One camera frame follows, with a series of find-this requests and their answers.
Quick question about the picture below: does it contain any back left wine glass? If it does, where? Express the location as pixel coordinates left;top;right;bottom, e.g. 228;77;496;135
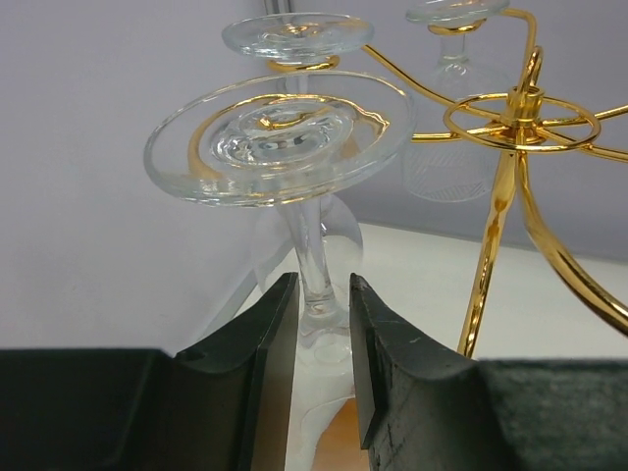
143;72;415;470

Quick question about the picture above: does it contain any left aluminium frame post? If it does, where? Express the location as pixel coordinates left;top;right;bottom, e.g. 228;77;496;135
263;0;295;15

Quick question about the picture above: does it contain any far clear wine glass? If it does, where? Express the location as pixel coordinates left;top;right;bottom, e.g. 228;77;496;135
203;13;392;104

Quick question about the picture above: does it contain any orange wooden rack base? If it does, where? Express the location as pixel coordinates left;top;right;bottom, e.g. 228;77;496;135
312;398;369;471

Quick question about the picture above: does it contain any back centre wine glass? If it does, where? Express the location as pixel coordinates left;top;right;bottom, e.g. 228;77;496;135
400;0;511;203

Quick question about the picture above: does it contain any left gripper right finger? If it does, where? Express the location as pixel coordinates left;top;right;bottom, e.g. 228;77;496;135
349;275;627;470

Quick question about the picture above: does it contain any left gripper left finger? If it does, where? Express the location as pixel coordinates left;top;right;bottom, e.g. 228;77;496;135
1;273;298;470

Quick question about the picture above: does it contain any gold wire glass rack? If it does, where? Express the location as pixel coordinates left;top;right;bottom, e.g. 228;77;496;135
188;7;628;362

